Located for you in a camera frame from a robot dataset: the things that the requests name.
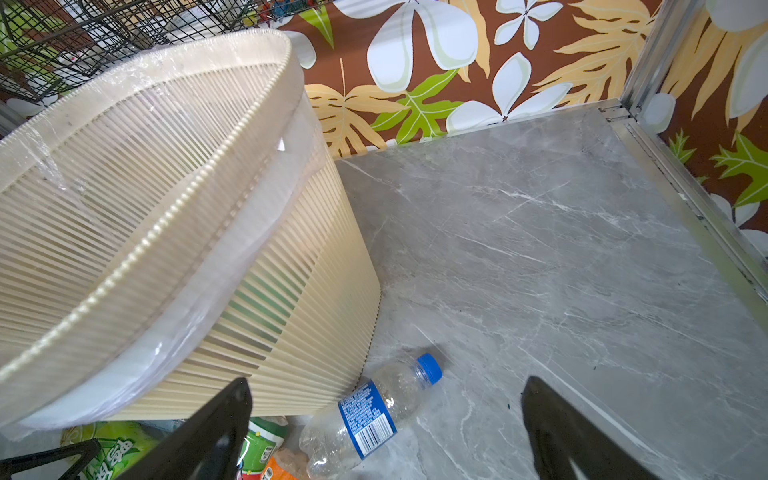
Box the clear bottle blue label right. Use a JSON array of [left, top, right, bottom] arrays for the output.
[[299, 353, 443, 479]]

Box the black wire wall basket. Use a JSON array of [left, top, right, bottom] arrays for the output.
[[0, 0, 328, 106]]

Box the cream slatted plastic bin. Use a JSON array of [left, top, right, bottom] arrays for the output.
[[1, 29, 380, 435]]

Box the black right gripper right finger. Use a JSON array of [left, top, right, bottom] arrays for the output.
[[520, 376, 656, 479]]

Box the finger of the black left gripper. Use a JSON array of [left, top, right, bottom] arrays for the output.
[[1, 439, 101, 480]]

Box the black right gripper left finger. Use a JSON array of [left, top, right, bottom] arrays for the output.
[[120, 378, 252, 480]]

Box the orange label juice bottle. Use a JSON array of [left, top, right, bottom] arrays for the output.
[[261, 449, 310, 480]]

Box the aluminium frame post back right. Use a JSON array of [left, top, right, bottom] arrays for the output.
[[620, 0, 705, 119]]

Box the lime green label tea bottle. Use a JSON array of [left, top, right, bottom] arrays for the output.
[[60, 421, 163, 479]]

